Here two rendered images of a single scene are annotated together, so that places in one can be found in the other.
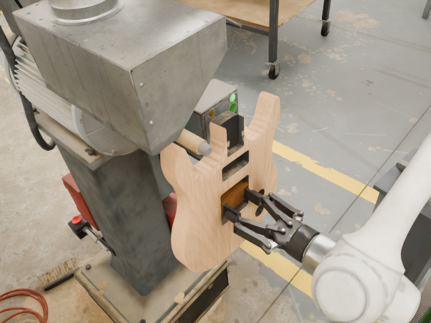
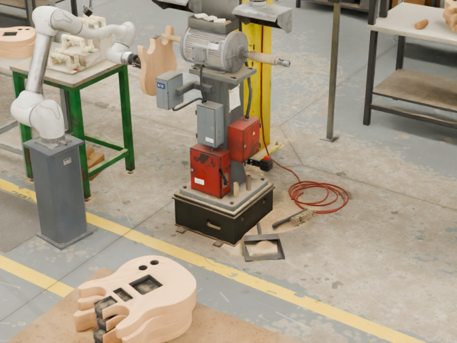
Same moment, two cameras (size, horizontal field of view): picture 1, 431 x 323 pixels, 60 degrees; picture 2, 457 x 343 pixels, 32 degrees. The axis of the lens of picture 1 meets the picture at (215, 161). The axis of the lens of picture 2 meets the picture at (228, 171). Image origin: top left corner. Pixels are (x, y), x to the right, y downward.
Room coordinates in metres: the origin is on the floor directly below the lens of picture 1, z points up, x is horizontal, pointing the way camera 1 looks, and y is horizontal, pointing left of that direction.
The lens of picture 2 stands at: (5.49, -0.64, 2.93)
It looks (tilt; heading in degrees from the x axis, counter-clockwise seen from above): 28 degrees down; 167
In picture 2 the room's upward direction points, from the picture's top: straight up
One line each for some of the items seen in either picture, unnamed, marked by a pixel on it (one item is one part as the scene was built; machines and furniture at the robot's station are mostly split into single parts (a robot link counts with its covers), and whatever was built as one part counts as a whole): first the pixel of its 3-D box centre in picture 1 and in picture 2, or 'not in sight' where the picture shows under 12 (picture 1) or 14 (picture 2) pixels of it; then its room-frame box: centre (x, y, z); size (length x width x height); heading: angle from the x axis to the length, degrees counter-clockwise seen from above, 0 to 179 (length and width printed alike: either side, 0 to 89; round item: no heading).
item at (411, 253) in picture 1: (403, 240); (59, 189); (0.82, -0.75, 0.35); 0.28 x 0.28 x 0.70; 36
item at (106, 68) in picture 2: not in sight; (75, 110); (0.02, -0.58, 0.55); 0.62 x 0.58 x 0.76; 43
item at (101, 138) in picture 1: (90, 81); (213, 47); (0.85, 0.30, 1.25); 0.41 x 0.27 x 0.26; 43
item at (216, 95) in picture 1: (191, 124); (181, 94); (0.95, 0.06, 0.99); 0.24 x 0.21 x 0.26; 43
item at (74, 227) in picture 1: (92, 238); (254, 160); (0.93, 0.55, 0.46); 0.25 x 0.07 x 0.08; 43
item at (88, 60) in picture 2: not in sight; (78, 55); (0.03, -0.52, 0.98); 0.27 x 0.16 x 0.09; 47
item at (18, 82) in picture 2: not in sight; (25, 126); (-0.01, -0.95, 0.45); 0.05 x 0.05 x 0.90; 43
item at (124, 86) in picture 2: not in sight; (126, 120); (0.05, -0.21, 0.45); 0.05 x 0.05 x 0.90; 43
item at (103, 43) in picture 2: not in sight; (92, 43); (-0.08, -0.41, 1.02); 0.27 x 0.15 x 0.17; 47
